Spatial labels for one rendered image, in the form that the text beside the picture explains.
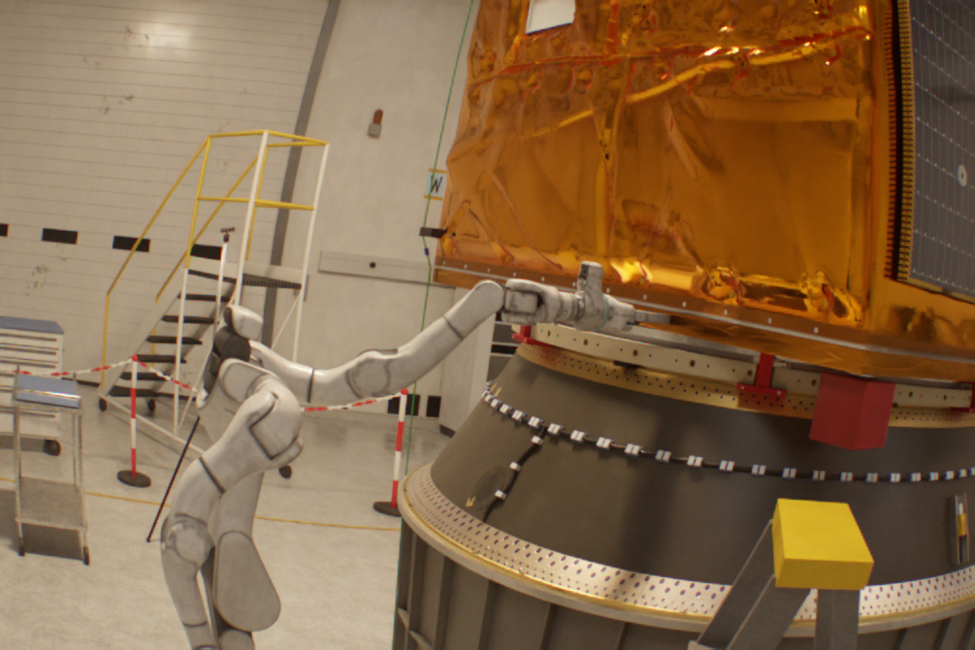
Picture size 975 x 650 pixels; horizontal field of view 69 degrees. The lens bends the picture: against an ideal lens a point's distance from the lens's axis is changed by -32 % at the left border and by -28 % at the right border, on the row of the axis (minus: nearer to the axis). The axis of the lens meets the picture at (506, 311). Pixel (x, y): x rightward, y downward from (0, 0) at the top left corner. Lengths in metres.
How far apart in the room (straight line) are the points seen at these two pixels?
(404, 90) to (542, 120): 7.62
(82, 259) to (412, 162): 4.17
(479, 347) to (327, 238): 1.91
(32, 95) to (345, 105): 4.12
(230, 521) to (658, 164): 1.28
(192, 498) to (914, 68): 1.63
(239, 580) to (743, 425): 1.16
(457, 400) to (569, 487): 7.91
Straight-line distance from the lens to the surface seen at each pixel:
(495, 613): 2.22
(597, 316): 2.01
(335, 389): 1.95
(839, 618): 1.27
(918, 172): 1.77
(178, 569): 1.56
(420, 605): 2.58
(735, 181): 1.96
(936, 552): 2.23
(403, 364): 1.93
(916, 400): 2.18
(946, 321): 1.98
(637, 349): 2.16
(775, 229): 1.85
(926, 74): 1.86
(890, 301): 1.74
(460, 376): 10.02
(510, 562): 2.13
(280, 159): 9.66
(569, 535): 2.10
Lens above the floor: 1.84
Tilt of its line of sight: 3 degrees down
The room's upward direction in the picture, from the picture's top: 8 degrees clockwise
